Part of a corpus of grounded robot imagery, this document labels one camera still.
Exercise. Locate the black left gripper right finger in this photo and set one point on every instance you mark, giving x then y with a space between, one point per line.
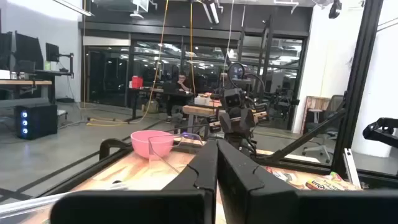
280 208

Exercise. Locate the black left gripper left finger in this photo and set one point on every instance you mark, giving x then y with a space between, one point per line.
140 208

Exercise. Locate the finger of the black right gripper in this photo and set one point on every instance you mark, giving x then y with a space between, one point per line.
247 119
229 123

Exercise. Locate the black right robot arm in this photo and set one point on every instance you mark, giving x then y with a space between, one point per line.
239 143

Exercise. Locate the black idle robot arm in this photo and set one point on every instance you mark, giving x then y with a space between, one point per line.
379 132

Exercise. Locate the wooden workbench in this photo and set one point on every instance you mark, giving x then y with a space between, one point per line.
199 109

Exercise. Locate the person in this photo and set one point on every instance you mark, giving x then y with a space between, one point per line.
182 85

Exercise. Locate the clear plastic container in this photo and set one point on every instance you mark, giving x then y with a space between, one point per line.
168 161
31 202

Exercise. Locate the green ramen packet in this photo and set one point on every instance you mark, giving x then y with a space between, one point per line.
329 184

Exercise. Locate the pink plastic bowl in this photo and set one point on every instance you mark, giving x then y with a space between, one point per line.
140 144

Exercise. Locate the wooden board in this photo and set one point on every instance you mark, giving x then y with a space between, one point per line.
317 101

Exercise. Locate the black office desk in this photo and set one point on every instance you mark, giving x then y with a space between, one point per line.
146 90

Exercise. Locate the grey office chair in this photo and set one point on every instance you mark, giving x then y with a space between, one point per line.
334 105

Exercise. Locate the red box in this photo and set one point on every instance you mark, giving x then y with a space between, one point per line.
137 82

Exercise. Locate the black computer tower blue lights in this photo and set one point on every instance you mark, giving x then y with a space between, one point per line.
40 121

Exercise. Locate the black spotlight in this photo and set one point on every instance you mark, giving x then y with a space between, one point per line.
335 9

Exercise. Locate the wood-topped desk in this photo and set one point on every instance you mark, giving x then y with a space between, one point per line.
25 82

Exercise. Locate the small black computer monitor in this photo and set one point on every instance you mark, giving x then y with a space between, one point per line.
52 52

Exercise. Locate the long ceiling light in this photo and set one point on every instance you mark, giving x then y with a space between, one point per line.
74 7

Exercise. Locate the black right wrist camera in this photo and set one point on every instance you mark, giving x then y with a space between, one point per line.
234 99

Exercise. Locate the black arched bracket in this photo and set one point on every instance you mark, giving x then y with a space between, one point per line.
104 146

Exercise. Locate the white metal bracket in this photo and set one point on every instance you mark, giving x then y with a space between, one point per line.
351 168

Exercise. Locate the black aluminium table frame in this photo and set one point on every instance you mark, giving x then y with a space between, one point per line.
357 77

